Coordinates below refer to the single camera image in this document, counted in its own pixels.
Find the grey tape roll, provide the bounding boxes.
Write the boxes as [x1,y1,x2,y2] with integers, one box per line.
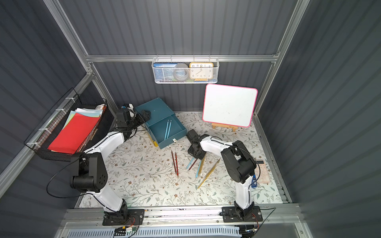
[173,63,189,82]

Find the wooden whiteboard easel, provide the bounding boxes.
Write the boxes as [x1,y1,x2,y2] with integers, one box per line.
[211,123,238,132]

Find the yellow analog clock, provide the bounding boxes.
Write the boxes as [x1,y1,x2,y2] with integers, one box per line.
[189,62,214,81]

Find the blue box in basket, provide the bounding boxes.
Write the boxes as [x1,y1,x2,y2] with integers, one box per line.
[152,62,177,83]

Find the red paper sheet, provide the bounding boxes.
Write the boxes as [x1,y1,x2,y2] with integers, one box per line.
[48,112,100,155]

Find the long light blue pencil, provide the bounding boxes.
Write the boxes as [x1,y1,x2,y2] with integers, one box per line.
[167,120,172,139]

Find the teal yellow drawer cabinet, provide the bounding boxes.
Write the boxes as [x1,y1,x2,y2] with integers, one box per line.
[137,98,175,136]

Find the teal drawer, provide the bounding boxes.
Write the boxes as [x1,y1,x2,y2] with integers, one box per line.
[146,114,187,149]

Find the pink framed whiteboard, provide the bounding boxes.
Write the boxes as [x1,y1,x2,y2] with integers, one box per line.
[202,84,258,128]

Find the gold pencil lower right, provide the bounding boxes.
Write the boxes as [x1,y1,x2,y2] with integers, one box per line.
[197,169,214,189]

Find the gold pencil upper right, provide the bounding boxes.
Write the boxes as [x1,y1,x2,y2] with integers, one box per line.
[205,159,220,179]

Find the pink calculator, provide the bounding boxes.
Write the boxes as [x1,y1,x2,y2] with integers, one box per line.
[255,160,271,185]

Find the red pencil right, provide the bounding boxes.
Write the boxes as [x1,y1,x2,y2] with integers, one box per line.
[175,152,179,176]

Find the white wire wall basket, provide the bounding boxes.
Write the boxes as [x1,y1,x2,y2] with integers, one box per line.
[151,57,220,84]

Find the black wire paper tray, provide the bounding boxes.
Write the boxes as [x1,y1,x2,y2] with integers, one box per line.
[24,89,114,161]

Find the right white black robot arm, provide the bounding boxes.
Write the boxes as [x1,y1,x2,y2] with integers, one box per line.
[186,130,257,218]

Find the dark red pencil left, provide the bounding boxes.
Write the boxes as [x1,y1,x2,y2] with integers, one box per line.
[171,151,177,175]

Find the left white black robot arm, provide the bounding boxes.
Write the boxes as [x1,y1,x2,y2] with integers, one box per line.
[69,104,151,213]

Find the blue stapler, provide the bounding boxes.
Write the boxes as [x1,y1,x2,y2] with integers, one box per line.
[251,175,258,188]

